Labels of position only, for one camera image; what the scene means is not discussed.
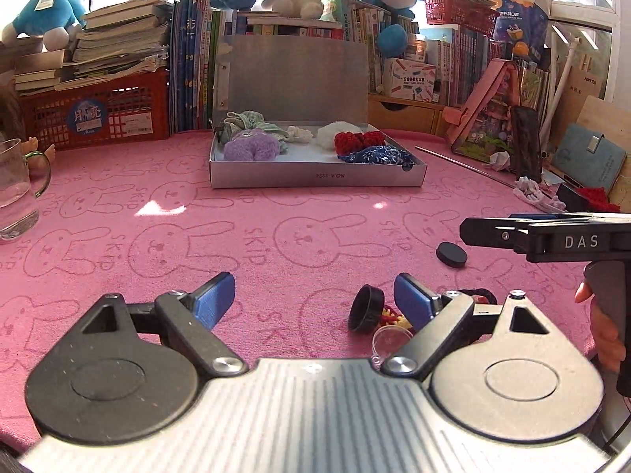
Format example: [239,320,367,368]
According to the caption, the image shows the yellow red crochet hair tie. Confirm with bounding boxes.
[377,284,500,331]

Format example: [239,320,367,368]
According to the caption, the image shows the clear plastic dome cap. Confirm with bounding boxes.
[371,325,413,369]

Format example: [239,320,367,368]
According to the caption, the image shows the blue floral brocade pouch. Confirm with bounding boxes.
[338,144,415,171]

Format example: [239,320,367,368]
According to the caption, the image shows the purple fuzzy monster plush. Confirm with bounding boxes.
[224,128,280,162]

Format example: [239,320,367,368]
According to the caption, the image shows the red crochet scrunchie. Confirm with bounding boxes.
[334,130,386,156]

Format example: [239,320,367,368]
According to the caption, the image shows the green checkered cloth bundle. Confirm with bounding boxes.
[218,110,290,145]

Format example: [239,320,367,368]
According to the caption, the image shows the white knotted cloth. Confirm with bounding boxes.
[287,126,314,143]

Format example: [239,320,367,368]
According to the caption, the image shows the white fluffy scrunchie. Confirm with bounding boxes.
[315,121,362,151]

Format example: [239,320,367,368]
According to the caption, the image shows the person's right hand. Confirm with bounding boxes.
[574,281,625,374]

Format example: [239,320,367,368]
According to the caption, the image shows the teal notebook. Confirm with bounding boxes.
[552,124,627,193]

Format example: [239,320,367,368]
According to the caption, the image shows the white plastic toy piece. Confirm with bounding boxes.
[512,176,566,214]

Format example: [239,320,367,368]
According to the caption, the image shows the pink tabletop mat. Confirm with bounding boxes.
[1,132,594,449]

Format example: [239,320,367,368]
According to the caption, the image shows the crumpled white paper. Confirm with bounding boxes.
[488,151,510,172]

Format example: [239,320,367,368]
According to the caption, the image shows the thin metal rod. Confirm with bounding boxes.
[414,145,514,189]

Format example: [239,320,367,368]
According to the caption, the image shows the pink cardboard toy house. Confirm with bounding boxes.
[443,59,521,164]

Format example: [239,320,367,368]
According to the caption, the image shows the wooden drawer organizer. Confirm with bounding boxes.
[367,94,447,137]

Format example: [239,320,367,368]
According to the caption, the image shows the silver open storage box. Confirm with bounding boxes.
[210,35,427,189]

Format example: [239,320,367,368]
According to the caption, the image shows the red plastic basket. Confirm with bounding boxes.
[21,69,169,151]

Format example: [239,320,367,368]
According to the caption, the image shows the clear glass mug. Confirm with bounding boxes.
[1,138,51,241]

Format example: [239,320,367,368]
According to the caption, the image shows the white label printer box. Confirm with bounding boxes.
[384,58,436,102]

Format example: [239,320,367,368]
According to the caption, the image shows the row of upright books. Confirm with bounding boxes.
[420,24,510,107]

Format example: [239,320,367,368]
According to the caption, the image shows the dark blue printed box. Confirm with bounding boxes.
[492,0,551,64]

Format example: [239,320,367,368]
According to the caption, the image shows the blue round plush ball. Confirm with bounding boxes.
[377,24,409,59]

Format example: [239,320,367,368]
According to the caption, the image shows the brown haired doll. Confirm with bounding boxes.
[0,86,56,175]

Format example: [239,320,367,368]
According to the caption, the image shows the row of blue books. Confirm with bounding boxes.
[169,0,222,134]

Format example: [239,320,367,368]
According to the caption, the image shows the stack of paper books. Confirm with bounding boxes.
[1,0,172,94]

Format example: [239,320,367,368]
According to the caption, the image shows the red basket on shelf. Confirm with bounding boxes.
[425,0,499,36]

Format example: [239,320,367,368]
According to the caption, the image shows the blue Doraemon plush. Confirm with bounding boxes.
[1,0,87,51]

